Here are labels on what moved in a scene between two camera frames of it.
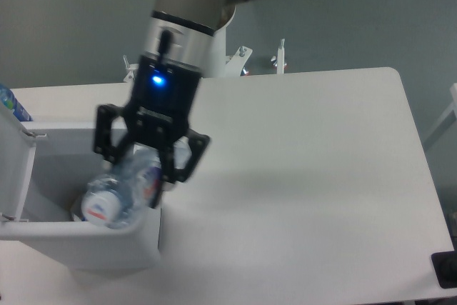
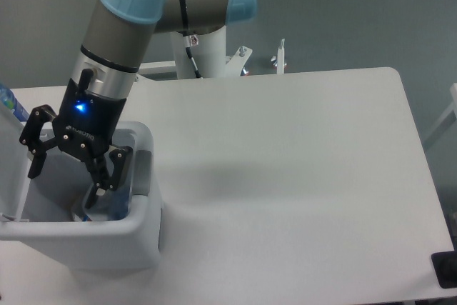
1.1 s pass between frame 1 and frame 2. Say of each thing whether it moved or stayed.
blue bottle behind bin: stayed
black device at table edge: stayed
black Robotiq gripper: moved
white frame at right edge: stayed
